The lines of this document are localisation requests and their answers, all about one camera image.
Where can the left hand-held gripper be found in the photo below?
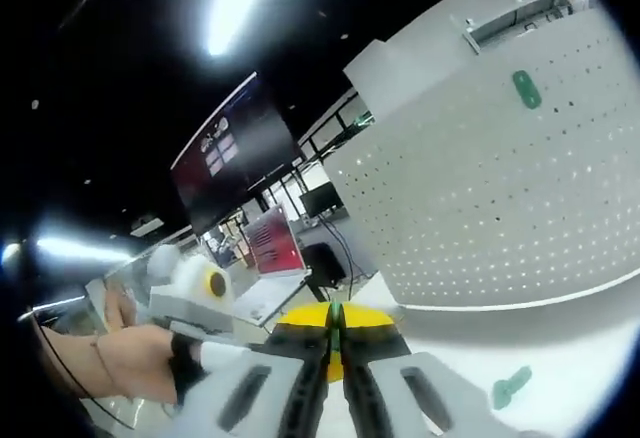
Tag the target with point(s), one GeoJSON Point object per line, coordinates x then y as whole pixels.
{"type": "Point", "coordinates": [185, 303]}

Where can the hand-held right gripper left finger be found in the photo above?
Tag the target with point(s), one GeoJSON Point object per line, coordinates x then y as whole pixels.
{"type": "Point", "coordinates": [280, 393]}

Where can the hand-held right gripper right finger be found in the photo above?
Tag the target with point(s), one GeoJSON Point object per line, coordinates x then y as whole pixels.
{"type": "Point", "coordinates": [390, 393]}

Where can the green hook assembly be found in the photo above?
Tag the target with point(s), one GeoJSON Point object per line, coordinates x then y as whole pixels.
{"type": "Point", "coordinates": [336, 325]}
{"type": "Point", "coordinates": [526, 89]}
{"type": "Point", "coordinates": [510, 388]}

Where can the white perforated mounting plate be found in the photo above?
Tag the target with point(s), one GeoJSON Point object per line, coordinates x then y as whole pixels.
{"type": "Point", "coordinates": [500, 208]}

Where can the person's left hand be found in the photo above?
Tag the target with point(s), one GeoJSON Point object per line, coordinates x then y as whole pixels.
{"type": "Point", "coordinates": [145, 363]}

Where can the white console panel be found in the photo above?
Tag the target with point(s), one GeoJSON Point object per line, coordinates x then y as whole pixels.
{"type": "Point", "coordinates": [270, 300]}

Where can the red screen monitor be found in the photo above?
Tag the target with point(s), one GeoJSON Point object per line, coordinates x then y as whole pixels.
{"type": "Point", "coordinates": [277, 243]}

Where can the small black monitor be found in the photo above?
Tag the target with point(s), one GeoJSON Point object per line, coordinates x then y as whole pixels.
{"type": "Point", "coordinates": [322, 200]}

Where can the ceiling light strip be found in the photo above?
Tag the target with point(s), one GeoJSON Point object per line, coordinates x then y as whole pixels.
{"type": "Point", "coordinates": [240, 3]}

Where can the white desk partition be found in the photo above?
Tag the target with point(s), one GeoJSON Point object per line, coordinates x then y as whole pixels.
{"type": "Point", "coordinates": [415, 68]}

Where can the large dark wall screen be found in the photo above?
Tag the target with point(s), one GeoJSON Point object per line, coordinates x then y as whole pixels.
{"type": "Point", "coordinates": [230, 158]}

